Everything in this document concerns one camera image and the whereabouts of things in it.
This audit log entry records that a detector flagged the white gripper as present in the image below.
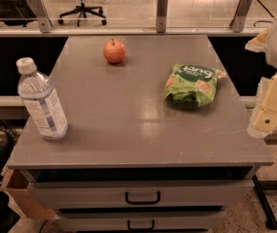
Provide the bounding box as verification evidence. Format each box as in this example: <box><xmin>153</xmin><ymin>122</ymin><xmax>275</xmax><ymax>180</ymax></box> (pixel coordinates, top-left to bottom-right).
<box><xmin>245</xmin><ymin>19</ymin><xmax>277</xmax><ymax>138</ymax></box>

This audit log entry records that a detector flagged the green rice chip bag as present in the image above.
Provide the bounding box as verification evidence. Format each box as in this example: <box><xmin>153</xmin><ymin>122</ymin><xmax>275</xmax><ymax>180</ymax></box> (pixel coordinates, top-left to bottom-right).
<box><xmin>163</xmin><ymin>64</ymin><xmax>225</xmax><ymax>107</ymax></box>

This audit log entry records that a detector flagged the clear plastic water bottle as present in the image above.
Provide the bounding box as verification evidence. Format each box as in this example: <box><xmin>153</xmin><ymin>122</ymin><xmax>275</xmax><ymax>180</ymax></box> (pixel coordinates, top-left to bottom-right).
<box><xmin>17</xmin><ymin>57</ymin><xmax>68</xmax><ymax>140</ymax></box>

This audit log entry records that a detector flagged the black table leg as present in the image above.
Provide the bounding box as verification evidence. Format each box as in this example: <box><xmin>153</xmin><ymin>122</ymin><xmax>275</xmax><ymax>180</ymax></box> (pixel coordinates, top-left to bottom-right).
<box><xmin>252</xmin><ymin>176</ymin><xmax>277</xmax><ymax>230</ymax></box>

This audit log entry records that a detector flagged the red apple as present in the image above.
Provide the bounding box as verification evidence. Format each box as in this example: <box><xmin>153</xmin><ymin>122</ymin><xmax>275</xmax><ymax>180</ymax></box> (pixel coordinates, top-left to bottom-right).
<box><xmin>103</xmin><ymin>39</ymin><xmax>125</xmax><ymax>64</ymax></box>

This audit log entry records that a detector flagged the grey lower drawer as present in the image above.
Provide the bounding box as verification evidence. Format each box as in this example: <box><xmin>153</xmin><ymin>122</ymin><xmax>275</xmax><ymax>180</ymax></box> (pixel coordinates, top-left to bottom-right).
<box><xmin>56</xmin><ymin>211</ymin><xmax>225</xmax><ymax>233</ymax></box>

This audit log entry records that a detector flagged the grey drawer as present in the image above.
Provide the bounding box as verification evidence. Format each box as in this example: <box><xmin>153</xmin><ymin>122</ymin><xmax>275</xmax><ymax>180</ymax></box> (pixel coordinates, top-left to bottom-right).
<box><xmin>28</xmin><ymin>180</ymin><xmax>253</xmax><ymax>210</ymax></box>
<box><xmin>56</xmin><ymin>211</ymin><xmax>225</xmax><ymax>233</ymax></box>

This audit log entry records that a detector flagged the grey upper drawer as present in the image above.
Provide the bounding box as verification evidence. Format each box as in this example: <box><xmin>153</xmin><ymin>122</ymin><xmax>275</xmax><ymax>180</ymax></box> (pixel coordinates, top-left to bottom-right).
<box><xmin>28</xmin><ymin>180</ymin><xmax>253</xmax><ymax>210</ymax></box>

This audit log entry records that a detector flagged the black office chair left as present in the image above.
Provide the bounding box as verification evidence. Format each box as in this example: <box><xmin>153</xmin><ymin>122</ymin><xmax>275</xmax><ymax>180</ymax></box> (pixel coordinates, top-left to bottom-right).
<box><xmin>0</xmin><ymin>0</ymin><xmax>36</xmax><ymax>27</ymax></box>

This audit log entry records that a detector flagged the cardboard box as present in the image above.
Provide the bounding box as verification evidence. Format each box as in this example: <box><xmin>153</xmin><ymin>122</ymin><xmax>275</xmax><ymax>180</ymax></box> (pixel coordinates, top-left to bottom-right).
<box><xmin>1</xmin><ymin>170</ymin><xmax>55</xmax><ymax>219</ymax></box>

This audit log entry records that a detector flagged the grey railing post right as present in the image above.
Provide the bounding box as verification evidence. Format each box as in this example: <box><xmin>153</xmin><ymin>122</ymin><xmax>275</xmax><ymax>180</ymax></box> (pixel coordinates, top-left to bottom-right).
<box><xmin>229</xmin><ymin>0</ymin><xmax>253</xmax><ymax>33</ymax></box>

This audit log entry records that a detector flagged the grey railing post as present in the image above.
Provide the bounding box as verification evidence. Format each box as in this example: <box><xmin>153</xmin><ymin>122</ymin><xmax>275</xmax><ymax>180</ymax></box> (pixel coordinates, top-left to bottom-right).
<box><xmin>229</xmin><ymin>0</ymin><xmax>253</xmax><ymax>33</ymax></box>
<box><xmin>30</xmin><ymin>0</ymin><xmax>52</xmax><ymax>33</ymax></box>
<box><xmin>156</xmin><ymin>0</ymin><xmax>168</xmax><ymax>33</ymax></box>

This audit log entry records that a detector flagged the grey railing post middle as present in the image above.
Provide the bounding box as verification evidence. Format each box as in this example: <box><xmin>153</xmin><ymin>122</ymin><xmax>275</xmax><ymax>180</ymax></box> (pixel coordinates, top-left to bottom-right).
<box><xmin>156</xmin><ymin>0</ymin><xmax>168</xmax><ymax>33</ymax></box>

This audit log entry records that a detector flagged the grey railing post left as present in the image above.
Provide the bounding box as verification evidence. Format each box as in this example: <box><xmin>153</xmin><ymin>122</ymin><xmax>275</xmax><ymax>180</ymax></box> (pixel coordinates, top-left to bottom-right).
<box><xmin>30</xmin><ymin>0</ymin><xmax>52</xmax><ymax>33</ymax></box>

